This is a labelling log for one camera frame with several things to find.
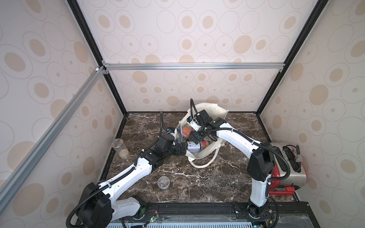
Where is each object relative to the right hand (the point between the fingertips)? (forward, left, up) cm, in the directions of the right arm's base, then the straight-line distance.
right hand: (202, 131), depth 90 cm
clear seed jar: (-30, +21, -8) cm, 38 cm away
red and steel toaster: (-20, -47, +4) cm, 51 cm away
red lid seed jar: (0, +10, 0) cm, 10 cm away
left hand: (-12, +10, +4) cm, 16 cm away
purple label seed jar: (-9, +6, -4) cm, 12 cm away
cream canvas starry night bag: (+6, -5, +9) cm, 12 cm away
